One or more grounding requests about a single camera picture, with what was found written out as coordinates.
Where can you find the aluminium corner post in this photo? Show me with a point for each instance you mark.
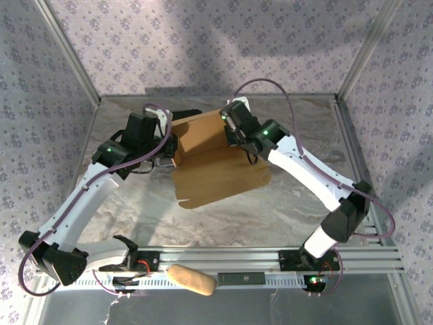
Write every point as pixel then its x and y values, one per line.
pixel 368 47
pixel 67 50

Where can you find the white torn tape strip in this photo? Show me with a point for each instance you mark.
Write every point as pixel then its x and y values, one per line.
pixel 109 309

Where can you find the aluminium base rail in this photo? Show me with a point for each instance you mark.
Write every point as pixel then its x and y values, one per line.
pixel 220 257

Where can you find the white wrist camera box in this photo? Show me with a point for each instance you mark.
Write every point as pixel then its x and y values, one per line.
pixel 165 120
pixel 242 102

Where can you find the black right controller board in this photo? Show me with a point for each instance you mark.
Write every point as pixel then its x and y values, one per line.
pixel 314 282

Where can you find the aluminium table side rail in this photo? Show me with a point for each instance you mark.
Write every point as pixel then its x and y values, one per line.
pixel 352 142

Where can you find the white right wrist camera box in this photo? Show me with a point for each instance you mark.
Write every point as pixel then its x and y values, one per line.
pixel 242 102

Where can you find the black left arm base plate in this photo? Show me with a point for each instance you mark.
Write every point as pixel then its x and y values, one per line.
pixel 149 262

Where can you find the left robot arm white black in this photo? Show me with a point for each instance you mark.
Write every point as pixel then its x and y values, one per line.
pixel 81 203

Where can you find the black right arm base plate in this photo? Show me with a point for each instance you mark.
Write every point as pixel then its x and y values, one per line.
pixel 287 260

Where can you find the brown cardboard paper box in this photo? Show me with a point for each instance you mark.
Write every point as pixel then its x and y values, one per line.
pixel 216 176

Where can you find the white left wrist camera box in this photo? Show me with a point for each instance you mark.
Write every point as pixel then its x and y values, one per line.
pixel 165 120

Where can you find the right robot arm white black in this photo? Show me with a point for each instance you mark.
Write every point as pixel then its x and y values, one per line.
pixel 304 166

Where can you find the black bar on rail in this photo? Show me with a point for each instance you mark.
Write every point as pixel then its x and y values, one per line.
pixel 242 278

